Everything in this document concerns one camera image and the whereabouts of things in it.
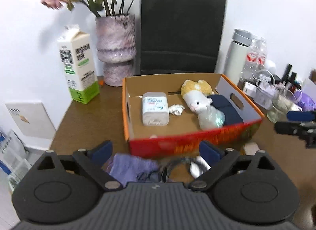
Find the white round device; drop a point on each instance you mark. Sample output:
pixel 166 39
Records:
pixel 270 65

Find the clear plastic wrap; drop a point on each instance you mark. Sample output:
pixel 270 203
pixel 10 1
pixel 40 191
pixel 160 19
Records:
pixel 212 118

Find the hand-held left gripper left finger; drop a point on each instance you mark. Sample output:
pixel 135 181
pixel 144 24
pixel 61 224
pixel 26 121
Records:
pixel 102 152

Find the white thermos bottle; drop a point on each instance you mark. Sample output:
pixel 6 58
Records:
pixel 235 59

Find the white flat board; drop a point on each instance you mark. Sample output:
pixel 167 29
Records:
pixel 29 118

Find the small white container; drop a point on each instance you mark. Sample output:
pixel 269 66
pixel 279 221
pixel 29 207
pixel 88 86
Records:
pixel 251 148

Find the navy cloth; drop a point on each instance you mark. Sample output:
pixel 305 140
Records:
pixel 227 111

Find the white and yellow plush toy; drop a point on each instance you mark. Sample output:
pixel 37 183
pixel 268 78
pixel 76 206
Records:
pixel 197 96

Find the clear glass cup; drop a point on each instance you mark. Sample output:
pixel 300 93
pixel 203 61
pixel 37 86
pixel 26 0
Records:
pixel 279 106

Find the wooden desktop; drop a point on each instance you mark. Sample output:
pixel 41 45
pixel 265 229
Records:
pixel 93 121

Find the clear water bottle red label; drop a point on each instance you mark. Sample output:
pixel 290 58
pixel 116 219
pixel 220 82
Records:
pixel 251 57
pixel 262 54

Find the purple tissue pack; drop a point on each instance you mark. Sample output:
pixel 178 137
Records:
pixel 307 101

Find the red and orange cardboard box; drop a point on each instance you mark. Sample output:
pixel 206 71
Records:
pixel 182 146

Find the purple knitted cloth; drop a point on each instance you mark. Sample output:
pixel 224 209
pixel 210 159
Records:
pixel 133 168

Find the purple ribbed vase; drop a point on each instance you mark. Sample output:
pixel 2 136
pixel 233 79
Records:
pixel 116 47

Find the white charger block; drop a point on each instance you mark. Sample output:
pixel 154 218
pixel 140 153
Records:
pixel 249 88

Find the white and green milk carton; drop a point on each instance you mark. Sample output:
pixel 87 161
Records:
pixel 79 67

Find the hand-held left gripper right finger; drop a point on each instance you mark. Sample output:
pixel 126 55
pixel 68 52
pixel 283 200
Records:
pixel 209 152

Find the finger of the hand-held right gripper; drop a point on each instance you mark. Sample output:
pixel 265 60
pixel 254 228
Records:
pixel 291 127
pixel 301 116

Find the small orange object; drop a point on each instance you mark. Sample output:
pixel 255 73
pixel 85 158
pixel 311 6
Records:
pixel 101 83

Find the white wet-wipes pack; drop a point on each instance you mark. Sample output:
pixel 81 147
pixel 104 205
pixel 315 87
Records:
pixel 155 109

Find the black paper bag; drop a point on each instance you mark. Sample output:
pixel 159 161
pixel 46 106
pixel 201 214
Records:
pixel 180 34

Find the black cosmetic tube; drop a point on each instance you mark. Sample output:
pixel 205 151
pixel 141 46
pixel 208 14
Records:
pixel 293 80
pixel 287 74

